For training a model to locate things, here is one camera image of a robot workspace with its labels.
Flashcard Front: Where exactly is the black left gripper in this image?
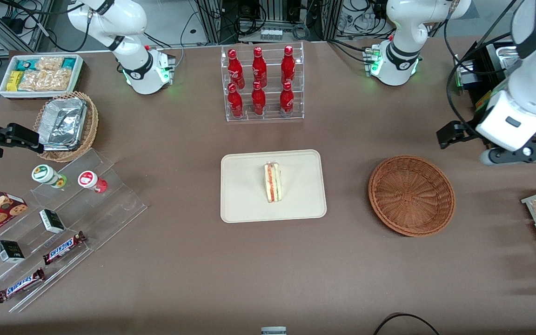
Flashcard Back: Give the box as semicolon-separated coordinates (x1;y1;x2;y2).
436;121;536;166

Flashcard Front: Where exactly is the triangle sandwich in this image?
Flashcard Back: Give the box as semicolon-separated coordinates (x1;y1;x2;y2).
263;161;283;204

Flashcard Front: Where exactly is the aluminium foil tray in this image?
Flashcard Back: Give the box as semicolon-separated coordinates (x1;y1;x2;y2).
38;97;88;152

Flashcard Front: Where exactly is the tan wicker basket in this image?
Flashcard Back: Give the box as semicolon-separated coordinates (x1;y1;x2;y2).
33;91;99;163

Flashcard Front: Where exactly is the brown round wicker basket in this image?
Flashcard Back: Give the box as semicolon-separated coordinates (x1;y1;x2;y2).
368;155;456;238

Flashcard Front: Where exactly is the beige plastic tray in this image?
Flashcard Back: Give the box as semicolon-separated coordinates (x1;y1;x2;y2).
221;149;328;224

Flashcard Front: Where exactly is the green lidded white cup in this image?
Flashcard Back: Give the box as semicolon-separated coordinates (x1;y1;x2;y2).
32;165;67;189

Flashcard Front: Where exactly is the white plastic snack bin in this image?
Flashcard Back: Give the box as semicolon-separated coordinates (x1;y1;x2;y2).
0;54;84;100

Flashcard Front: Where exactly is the clear cracker bag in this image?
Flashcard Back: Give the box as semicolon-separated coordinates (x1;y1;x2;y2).
18;69;72;92
35;57;64;71

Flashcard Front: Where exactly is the black machine with yellow panel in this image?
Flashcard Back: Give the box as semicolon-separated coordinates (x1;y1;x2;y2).
453;40;536;142

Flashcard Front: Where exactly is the red lidded white cup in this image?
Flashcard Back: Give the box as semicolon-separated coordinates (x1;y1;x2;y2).
78;171;108;194

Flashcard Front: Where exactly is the small black box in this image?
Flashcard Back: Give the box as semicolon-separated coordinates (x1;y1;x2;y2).
39;209;66;234
0;240;26;264

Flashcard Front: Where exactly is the clear acrylic stepped display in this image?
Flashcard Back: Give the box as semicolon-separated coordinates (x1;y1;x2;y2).
0;148;148;314

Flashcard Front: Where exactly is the snickers chocolate bar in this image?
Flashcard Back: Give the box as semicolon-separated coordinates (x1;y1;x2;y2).
0;268;46;304
42;231;87;266

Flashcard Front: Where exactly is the red cola bottle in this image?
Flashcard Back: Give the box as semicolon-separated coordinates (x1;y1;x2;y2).
251;81;267;116
228;49;245;89
281;45;296;85
280;81;295;117
227;83;244;118
252;47;268;88

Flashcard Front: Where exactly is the clear acrylic bottle rack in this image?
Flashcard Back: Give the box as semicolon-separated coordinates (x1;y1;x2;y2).
221;41;305;122

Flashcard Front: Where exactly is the black cable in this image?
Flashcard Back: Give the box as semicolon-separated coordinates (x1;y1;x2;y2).
373;313;441;335

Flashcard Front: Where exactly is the aluminium frame rack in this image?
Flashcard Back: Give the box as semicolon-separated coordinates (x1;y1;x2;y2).
194;0;343;45

